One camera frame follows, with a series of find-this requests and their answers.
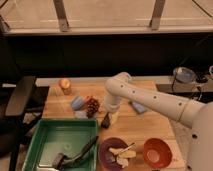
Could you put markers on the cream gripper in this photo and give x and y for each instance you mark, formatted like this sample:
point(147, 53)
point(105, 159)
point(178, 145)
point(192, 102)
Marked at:
point(113, 117)

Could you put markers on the black eraser block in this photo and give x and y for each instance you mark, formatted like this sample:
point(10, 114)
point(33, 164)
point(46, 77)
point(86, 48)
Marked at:
point(105, 122)

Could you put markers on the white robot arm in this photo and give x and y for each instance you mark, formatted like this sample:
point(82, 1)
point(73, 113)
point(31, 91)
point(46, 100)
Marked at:
point(193, 114)

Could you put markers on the red bowl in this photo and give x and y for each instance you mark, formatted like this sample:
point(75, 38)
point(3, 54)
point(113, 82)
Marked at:
point(156, 153)

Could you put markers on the blue grey bowl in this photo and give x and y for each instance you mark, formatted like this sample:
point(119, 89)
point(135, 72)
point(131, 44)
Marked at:
point(184, 75)

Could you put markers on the bunch of purple grapes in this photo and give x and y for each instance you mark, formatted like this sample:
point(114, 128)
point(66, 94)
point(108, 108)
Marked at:
point(92, 107)

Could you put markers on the blue sponge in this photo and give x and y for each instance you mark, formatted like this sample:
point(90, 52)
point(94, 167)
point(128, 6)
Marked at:
point(138, 108)

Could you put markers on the clear plastic bag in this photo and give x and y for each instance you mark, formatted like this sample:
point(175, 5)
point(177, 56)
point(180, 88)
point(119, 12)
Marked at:
point(81, 114)

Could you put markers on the light blue cup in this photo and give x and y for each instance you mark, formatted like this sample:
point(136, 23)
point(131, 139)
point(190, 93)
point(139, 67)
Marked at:
point(77, 103)

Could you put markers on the yellow food pieces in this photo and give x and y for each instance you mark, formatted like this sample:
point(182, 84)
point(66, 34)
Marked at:
point(121, 155)

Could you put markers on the green plastic bin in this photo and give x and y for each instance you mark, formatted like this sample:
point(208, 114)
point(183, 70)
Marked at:
point(67, 136)

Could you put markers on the orange topped bottle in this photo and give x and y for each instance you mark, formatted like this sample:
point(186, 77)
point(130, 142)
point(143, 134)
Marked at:
point(65, 85)

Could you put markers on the black dish brush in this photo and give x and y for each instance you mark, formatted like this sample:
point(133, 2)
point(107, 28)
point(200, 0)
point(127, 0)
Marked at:
point(61, 160)

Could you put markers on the black office chair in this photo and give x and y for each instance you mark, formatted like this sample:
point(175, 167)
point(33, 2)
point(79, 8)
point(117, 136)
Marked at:
point(18, 115)

